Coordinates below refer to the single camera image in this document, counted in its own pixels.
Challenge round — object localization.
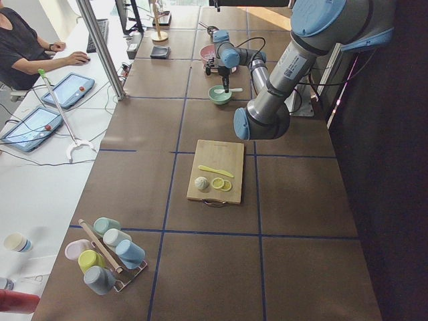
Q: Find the white plastic spoon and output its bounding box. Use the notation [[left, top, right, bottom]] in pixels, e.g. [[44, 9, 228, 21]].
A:
[[214, 88, 243, 94]]

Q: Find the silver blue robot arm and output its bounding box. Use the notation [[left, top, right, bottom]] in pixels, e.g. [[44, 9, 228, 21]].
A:
[[213, 1, 397, 140]]

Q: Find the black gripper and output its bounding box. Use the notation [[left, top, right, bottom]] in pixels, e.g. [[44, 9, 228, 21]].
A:
[[218, 66, 231, 93]]

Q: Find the grey cup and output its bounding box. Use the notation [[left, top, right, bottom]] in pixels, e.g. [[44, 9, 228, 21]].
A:
[[84, 265, 116, 296]]

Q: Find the paper cup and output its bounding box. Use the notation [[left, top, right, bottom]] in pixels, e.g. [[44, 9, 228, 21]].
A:
[[3, 233, 33, 253]]

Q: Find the red bottle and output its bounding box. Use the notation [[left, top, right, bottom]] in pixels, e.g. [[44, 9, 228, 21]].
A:
[[1, 290, 40, 314]]

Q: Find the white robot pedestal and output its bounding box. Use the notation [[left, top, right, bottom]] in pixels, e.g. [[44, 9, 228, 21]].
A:
[[286, 84, 314, 117]]

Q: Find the aluminium frame post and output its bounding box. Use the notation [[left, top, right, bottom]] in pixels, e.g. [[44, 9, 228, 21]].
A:
[[76, 0, 126, 101]]

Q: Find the bamboo cutting board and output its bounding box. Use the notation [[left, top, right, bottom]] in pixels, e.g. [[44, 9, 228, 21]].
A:
[[187, 140, 245, 204]]

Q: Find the pink cup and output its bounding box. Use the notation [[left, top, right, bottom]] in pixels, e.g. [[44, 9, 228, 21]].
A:
[[64, 239, 92, 261]]

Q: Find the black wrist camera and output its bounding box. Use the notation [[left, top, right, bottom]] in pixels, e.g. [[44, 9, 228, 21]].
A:
[[205, 57, 218, 76]]

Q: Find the cup rack with handle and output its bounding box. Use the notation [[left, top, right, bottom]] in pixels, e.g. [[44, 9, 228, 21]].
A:
[[78, 219, 148, 292]]

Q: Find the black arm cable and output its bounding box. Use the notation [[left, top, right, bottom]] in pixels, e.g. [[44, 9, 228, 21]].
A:
[[232, 36, 268, 58]]

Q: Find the teach pendant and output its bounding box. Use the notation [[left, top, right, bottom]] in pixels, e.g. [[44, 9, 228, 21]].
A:
[[52, 73, 95, 110], [1, 106, 63, 152]]

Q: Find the pink bowl of ice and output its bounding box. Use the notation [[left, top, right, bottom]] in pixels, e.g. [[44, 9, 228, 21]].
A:
[[200, 44, 225, 71]]

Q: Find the seated person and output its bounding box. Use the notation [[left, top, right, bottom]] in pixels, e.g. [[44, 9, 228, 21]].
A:
[[1, 5, 90, 90]]

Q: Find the wooden mug tree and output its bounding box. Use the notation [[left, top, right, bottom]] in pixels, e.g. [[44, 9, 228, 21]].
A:
[[150, 0, 169, 43]]

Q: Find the yellow cup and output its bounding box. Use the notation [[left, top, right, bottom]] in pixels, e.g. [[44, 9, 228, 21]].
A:
[[78, 249, 106, 274]]

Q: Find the near teach pendant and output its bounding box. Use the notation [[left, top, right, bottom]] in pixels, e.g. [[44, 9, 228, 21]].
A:
[[1, 106, 63, 152]]

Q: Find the far teach pendant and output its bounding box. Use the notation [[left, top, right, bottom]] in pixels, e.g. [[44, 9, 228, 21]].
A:
[[52, 73, 95, 110]]

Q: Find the yellow plastic knife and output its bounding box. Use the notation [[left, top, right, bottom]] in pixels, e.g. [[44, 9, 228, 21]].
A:
[[198, 165, 234, 178]]

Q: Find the mint cup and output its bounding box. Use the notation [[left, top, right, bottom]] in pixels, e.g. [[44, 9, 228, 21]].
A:
[[93, 217, 122, 237]]

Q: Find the steel ice scoop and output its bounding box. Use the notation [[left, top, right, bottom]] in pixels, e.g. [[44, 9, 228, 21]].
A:
[[199, 21, 219, 37]]

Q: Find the mint green bowl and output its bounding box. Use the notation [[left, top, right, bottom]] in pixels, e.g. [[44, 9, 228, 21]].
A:
[[208, 85, 232, 105]]

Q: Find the lemon slice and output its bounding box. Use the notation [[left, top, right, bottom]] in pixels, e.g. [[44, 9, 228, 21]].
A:
[[220, 179, 232, 192], [211, 177, 225, 189]]

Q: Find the folded grey cloth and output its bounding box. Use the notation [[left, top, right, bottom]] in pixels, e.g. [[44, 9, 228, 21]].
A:
[[150, 45, 171, 60]]

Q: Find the blue cup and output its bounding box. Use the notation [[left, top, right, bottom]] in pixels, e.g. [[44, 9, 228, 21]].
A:
[[115, 239, 146, 269]]

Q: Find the white cup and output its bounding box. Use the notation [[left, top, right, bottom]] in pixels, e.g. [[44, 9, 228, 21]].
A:
[[103, 228, 132, 249]]

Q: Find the white reacher grabber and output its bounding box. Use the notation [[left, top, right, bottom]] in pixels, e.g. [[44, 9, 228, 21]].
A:
[[38, 69, 96, 163]]

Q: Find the black keyboard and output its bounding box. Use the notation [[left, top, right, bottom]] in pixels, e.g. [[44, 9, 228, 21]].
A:
[[86, 18, 110, 54]]

